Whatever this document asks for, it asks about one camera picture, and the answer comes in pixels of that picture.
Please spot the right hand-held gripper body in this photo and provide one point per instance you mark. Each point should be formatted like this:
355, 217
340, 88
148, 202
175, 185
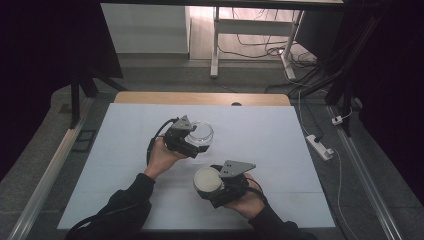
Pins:
233, 186

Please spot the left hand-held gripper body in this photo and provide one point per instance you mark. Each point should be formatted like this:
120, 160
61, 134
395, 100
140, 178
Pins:
176, 138

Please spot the clear glass jar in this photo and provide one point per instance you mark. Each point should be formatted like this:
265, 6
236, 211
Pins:
203, 133

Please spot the round white jar lid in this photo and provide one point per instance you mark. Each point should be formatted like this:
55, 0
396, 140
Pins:
207, 180

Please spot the person's right hand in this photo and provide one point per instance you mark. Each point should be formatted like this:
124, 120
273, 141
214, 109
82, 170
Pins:
248, 203

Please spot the person's left hand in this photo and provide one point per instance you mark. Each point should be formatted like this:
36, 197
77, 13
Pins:
160, 160

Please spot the wooden table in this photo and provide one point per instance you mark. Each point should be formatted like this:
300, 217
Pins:
186, 98

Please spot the white table mat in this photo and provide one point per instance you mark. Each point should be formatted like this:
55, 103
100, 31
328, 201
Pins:
266, 140

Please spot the white power strip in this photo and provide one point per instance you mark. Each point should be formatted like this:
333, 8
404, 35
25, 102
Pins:
319, 146

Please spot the black metal stand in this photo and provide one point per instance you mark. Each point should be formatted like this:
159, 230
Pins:
75, 100
346, 86

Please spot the small white adapter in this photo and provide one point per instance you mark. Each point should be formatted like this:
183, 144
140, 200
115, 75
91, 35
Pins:
337, 120

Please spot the aluminium floor rail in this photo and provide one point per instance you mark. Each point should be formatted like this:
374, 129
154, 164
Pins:
366, 180
50, 173

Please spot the white desk frame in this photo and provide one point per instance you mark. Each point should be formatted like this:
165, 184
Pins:
253, 27

